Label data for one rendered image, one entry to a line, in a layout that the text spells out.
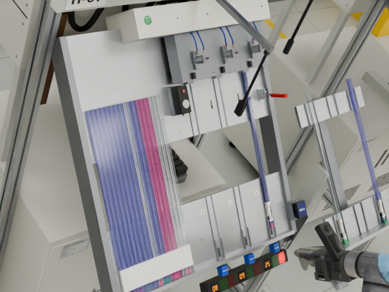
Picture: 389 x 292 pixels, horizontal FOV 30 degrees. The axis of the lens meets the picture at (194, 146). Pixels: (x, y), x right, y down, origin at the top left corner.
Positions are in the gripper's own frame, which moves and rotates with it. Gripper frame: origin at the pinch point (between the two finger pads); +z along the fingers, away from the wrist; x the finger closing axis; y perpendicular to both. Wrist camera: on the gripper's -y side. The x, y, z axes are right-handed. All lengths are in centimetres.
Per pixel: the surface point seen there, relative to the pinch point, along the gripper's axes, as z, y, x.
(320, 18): 181, -74, 241
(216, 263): 7.6, -3.3, -25.4
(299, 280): 68, 40, 65
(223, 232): 9.8, -10.8, -19.1
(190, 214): 9.7, -19.1, -29.6
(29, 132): 33, -51, -62
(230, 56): 1, -61, -12
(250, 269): 10.7, 3.7, -10.6
